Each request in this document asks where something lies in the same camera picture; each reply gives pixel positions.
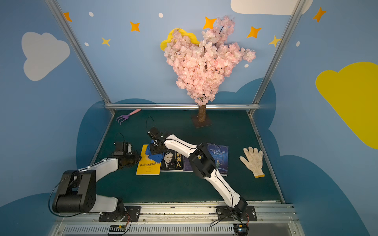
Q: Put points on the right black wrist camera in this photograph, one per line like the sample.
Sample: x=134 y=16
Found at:
x=154 y=133

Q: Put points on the blue little prince book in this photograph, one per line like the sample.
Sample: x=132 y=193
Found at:
x=220 y=155

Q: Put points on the black portrait cover book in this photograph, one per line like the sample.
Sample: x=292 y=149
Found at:
x=172 y=162

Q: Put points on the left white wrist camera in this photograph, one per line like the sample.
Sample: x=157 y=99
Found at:
x=122 y=148

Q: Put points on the aluminium frame rail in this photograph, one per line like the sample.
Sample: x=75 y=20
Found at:
x=181 y=106

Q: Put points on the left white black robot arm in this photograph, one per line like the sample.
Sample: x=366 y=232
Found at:
x=76 y=191

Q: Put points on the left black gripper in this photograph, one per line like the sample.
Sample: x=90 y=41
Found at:
x=131 y=159

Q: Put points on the white cotton work glove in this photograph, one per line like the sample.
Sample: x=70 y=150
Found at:
x=253 y=161

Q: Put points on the blue microfibre cloth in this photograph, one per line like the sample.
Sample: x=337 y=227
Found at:
x=157 y=157

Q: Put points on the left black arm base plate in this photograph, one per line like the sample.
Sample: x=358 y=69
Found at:
x=125 y=214

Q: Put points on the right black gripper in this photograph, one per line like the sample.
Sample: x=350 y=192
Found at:
x=158 y=146

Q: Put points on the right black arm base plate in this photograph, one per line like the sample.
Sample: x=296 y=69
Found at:
x=225 y=213

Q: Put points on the purple pink toy rake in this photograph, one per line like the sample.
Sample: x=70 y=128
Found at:
x=123 y=118

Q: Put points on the front aluminium rail bed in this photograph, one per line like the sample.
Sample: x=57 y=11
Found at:
x=265 y=218

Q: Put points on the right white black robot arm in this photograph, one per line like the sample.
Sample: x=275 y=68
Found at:
x=202 y=164

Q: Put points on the pink blossom artificial tree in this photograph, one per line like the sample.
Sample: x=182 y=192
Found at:
x=202 y=66

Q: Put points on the purple book yellow label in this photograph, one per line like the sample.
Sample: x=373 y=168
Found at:
x=187 y=165

